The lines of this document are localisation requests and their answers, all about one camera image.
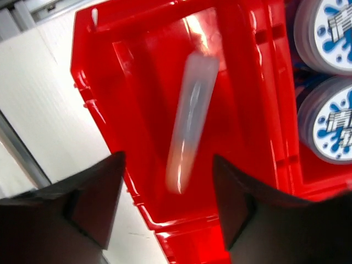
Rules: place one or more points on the blue glue stick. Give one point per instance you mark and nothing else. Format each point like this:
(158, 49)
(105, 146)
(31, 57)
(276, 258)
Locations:
(197, 87)

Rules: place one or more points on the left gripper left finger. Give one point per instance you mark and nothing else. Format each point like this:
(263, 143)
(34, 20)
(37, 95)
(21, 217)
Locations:
(70, 221)

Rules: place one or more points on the red compartment storage bin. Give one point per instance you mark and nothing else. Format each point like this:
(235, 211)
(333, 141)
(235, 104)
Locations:
(127, 62)

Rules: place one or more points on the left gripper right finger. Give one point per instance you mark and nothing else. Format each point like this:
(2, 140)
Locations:
(261, 224)

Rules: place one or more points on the blue white putty jar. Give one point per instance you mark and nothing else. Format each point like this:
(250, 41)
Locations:
(322, 35)
(324, 118)

